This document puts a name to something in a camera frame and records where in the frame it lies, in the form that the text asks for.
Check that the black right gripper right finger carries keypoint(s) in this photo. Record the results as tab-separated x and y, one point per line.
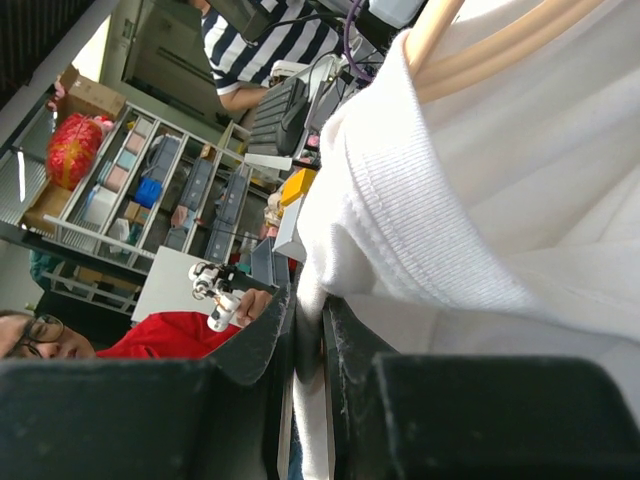
398	416

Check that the person in striped shirt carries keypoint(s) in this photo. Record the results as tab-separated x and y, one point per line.
241	69

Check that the metal storage shelf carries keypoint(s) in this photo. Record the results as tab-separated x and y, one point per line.
147	188

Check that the red patterned bag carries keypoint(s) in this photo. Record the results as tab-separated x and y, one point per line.
73	148

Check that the cream wooden hanger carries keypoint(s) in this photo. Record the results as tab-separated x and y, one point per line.
490	56

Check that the cardboard box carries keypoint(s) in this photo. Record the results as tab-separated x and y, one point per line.
83	95

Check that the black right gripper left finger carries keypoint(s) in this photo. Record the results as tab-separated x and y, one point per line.
227	416

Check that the white t-shirt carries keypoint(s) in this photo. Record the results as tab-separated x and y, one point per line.
502	218

